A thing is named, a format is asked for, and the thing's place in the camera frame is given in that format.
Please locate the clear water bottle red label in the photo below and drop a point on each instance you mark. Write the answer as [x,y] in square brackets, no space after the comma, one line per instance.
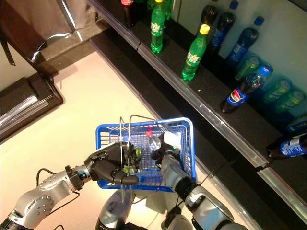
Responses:
[153,143]

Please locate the silver left robot leg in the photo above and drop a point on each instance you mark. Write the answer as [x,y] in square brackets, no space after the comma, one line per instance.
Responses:
[112,210]

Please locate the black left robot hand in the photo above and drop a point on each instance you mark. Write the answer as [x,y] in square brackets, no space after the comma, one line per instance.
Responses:
[105,163]

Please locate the black side shelf unit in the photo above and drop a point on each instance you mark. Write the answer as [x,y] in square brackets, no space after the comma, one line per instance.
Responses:
[36,95]

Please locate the grey-brown stone plinth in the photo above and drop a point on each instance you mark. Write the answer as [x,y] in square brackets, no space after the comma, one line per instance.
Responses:
[91,36]

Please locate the Pepsi bottle blue cap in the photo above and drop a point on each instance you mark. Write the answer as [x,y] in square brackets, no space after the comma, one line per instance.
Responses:
[243,42]
[237,97]
[290,147]
[209,16]
[221,28]

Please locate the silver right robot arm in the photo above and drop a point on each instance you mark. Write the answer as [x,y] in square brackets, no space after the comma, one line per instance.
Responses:
[172,172]

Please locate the Coca-Cola bottle red cap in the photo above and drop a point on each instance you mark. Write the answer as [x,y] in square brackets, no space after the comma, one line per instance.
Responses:
[128,14]

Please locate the green Sprite bottle yellow cap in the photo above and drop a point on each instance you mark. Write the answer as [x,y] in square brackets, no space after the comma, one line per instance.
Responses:
[157,31]
[194,57]
[168,9]
[149,3]

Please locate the blue plastic shopping basket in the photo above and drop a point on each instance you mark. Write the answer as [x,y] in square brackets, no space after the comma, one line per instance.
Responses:
[148,184]

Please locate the silver right robot leg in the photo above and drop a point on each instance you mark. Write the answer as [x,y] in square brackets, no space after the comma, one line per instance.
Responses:
[176,220]

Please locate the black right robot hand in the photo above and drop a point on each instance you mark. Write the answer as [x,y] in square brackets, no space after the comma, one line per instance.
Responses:
[168,149]

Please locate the silver robot leg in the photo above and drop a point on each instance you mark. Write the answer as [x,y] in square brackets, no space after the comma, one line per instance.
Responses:
[176,220]
[112,210]

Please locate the brown cabinet with metal trim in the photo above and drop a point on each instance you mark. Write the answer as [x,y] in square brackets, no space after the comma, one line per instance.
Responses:
[28,21]

